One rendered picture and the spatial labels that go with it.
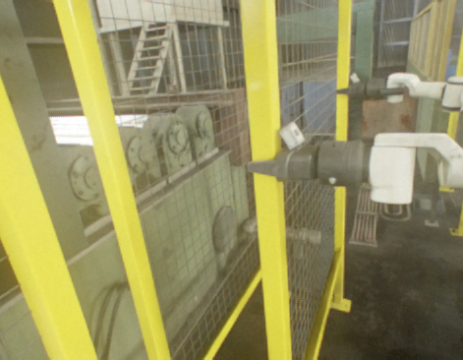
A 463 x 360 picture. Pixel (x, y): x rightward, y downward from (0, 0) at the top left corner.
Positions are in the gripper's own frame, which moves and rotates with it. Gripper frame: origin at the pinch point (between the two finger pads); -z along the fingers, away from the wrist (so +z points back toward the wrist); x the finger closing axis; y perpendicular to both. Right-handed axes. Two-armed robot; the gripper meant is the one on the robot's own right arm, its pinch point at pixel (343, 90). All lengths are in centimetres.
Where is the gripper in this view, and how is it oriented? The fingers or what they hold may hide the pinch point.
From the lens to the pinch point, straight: 175.8
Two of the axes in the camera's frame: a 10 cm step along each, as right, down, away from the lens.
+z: 9.0, 0.7, -4.4
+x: -4.3, 3.6, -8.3
